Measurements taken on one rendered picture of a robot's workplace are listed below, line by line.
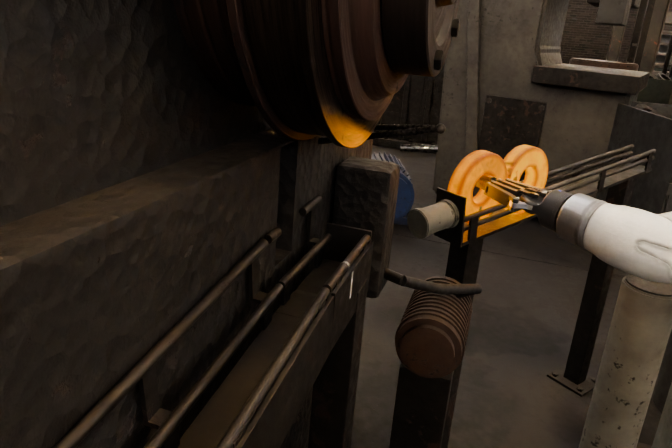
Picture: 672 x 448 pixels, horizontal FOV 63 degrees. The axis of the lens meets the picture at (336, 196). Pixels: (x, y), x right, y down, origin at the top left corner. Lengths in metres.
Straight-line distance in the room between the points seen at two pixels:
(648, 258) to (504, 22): 2.53
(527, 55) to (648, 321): 2.17
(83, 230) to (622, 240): 0.80
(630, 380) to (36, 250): 1.31
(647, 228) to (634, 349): 0.52
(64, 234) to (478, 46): 3.10
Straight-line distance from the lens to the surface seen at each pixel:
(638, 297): 1.41
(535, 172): 1.33
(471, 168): 1.13
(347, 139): 0.64
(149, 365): 0.52
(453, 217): 1.12
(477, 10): 3.40
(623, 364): 1.48
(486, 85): 3.40
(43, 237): 0.43
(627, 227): 0.99
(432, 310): 1.06
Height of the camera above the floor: 1.03
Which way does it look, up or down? 18 degrees down
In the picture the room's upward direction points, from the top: 5 degrees clockwise
